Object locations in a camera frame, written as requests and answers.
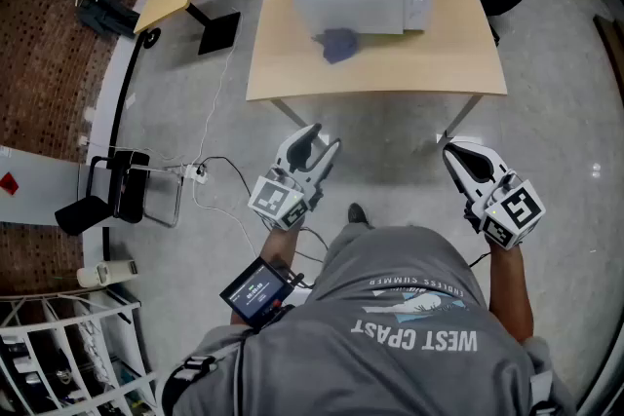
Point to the brown wooden board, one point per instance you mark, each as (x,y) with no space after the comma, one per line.
(609,49)

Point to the white table leg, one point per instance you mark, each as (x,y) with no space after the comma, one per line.
(297,122)
(460,117)

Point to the black cantilever chair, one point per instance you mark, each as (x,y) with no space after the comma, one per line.
(122,190)

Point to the white power strip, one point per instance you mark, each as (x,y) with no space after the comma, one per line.
(197,174)

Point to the person's black shoe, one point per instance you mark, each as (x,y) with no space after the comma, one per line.
(357,213)

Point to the gray panel with red sign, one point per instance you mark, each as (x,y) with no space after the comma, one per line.
(34,185)

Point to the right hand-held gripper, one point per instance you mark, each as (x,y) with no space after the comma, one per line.
(514,209)

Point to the white label printer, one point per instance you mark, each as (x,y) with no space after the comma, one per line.
(109,272)

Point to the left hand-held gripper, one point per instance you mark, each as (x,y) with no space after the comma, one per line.
(275,202)

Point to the blue cloth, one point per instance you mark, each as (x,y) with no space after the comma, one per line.
(339,44)

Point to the person's gray printed t-shirt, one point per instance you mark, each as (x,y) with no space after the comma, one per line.
(370,355)

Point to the person's right forearm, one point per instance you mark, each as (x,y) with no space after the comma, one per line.
(509,287)

